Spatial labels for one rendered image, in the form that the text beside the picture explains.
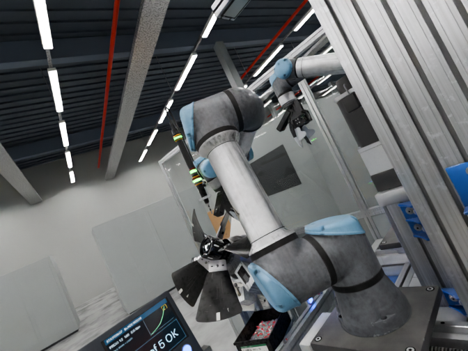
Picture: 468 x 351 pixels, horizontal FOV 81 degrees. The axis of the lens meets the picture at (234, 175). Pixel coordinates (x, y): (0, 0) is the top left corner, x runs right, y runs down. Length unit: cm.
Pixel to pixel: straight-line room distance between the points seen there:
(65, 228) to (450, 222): 1322
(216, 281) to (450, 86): 118
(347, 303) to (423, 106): 43
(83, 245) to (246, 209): 1287
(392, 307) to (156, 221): 645
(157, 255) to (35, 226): 760
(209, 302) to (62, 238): 1223
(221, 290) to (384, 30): 118
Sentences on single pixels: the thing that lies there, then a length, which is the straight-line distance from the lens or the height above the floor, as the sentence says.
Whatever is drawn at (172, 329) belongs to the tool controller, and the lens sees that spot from 78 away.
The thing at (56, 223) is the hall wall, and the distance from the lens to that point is 1352.
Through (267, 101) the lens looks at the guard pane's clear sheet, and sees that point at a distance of 194.
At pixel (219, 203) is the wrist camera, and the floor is 140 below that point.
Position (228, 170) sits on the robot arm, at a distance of 63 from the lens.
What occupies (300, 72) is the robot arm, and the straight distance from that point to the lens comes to 114.
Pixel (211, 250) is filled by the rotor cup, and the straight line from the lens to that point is 144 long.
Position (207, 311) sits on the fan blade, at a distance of 140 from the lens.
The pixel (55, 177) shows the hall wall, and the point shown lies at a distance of 1390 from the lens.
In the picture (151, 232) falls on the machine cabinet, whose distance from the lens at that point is 685.
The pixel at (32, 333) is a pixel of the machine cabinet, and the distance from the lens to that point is 844.
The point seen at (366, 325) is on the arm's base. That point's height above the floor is 106.
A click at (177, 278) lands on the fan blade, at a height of 111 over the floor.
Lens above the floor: 141
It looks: 4 degrees up
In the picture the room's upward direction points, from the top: 25 degrees counter-clockwise
